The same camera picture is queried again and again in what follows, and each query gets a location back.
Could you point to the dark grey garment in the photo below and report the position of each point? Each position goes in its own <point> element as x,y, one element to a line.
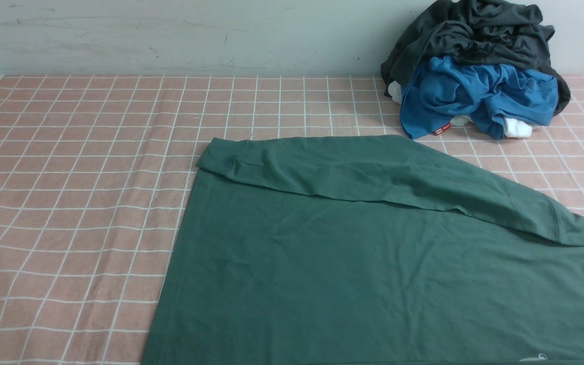
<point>476,32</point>

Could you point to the green long sleeve shirt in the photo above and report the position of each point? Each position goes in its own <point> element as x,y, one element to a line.
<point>367,250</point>

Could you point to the blue garment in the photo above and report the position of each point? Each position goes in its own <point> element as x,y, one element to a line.
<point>441,89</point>

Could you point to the pink checkered table cloth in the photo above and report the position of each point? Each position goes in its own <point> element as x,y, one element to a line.
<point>95,174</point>

